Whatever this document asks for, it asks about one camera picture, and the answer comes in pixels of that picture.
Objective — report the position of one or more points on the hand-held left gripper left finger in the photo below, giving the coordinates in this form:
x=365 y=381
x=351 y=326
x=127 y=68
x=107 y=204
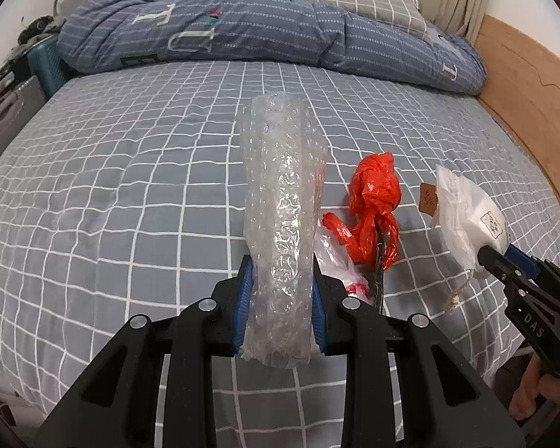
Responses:
x=245 y=303

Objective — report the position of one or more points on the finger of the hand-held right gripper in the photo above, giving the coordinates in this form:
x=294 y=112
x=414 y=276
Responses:
x=499 y=263
x=525 y=256

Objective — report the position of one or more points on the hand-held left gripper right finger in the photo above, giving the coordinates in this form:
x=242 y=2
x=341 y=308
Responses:
x=318 y=317

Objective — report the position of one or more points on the clear plastic bag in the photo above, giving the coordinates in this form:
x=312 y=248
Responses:
x=336 y=261

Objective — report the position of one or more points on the clear bubble wrap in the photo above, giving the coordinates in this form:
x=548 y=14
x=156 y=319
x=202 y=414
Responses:
x=280 y=196

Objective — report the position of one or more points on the red plastic bag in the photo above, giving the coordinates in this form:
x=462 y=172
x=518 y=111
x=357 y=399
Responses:
x=373 y=186

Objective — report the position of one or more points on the person's right hand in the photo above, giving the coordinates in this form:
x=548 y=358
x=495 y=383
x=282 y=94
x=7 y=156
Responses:
x=527 y=396

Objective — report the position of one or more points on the brown paper tag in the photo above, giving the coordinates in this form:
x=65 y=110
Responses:
x=428 y=198

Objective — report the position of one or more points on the grey checked bed sheet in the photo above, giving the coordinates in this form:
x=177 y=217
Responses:
x=121 y=196

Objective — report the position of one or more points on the blue striped quilt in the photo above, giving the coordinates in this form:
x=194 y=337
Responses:
x=261 y=23

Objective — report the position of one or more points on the grey suitcase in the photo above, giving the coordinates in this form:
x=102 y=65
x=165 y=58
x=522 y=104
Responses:
x=9 y=116

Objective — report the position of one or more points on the teal suitcase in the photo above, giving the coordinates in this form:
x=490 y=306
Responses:
x=46 y=65

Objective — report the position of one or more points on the wooden bed frame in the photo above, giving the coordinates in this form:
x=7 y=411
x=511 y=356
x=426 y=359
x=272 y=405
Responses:
x=532 y=102

